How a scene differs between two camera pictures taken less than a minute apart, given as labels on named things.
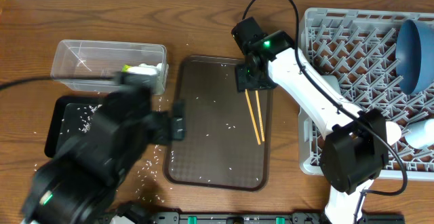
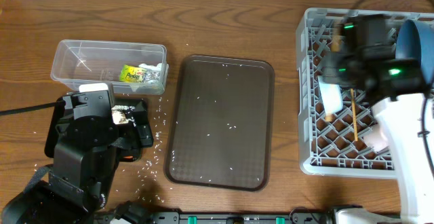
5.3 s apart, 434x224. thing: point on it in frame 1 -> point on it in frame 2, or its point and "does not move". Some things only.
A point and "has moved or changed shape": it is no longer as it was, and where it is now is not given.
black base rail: x=289 y=217 does not move
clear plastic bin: x=93 y=65 does not move
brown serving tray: x=220 y=151 does not move
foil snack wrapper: x=143 y=68 does not move
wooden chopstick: x=252 y=117 has moved or changed shape
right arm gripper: x=245 y=82 -> x=334 y=75
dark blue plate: x=414 y=55 does not move
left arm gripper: x=170 y=131 -> x=146 y=138
